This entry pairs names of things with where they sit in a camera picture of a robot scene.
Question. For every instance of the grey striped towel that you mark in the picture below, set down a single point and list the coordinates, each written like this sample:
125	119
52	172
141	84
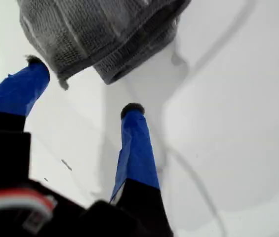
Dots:
80	32

